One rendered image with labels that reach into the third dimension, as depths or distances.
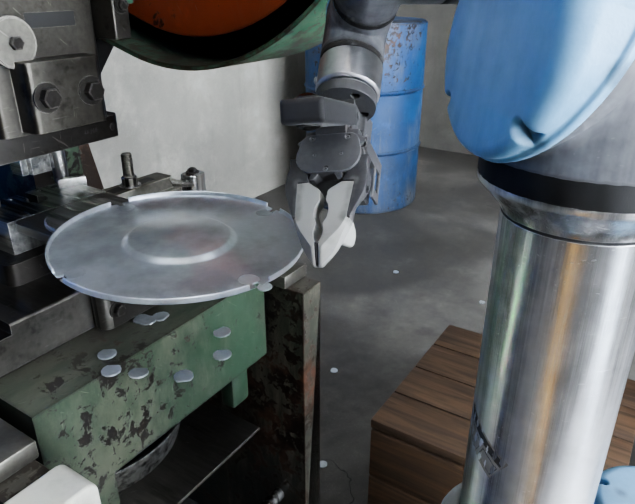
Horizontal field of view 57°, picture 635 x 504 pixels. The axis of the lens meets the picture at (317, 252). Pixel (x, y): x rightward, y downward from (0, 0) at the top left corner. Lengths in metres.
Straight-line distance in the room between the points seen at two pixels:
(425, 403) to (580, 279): 0.84
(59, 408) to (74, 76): 0.38
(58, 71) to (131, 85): 1.73
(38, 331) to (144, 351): 0.12
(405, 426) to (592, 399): 0.73
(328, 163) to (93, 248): 0.28
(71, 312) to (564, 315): 0.61
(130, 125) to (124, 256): 1.85
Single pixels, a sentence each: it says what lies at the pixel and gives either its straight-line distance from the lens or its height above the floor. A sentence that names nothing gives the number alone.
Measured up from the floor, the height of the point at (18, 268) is 0.73.
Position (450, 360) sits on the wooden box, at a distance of 1.26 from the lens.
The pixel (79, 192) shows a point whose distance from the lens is 0.92.
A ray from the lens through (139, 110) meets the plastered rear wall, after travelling 2.53.
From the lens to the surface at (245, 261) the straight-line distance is 0.65.
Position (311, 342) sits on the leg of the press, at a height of 0.52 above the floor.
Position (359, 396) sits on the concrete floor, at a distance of 1.70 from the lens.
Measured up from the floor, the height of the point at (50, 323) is 0.68.
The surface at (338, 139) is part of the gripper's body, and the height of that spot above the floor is 0.91.
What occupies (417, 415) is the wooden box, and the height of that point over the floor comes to 0.35.
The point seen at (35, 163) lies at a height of 0.84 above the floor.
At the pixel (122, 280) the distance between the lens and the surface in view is 0.63.
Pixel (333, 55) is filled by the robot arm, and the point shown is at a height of 0.98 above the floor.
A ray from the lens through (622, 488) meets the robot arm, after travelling 0.58.
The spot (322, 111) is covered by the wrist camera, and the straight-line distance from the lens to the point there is 0.57.
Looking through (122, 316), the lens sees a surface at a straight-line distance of 0.81.
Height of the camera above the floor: 1.06
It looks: 25 degrees down
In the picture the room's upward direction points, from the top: straight up
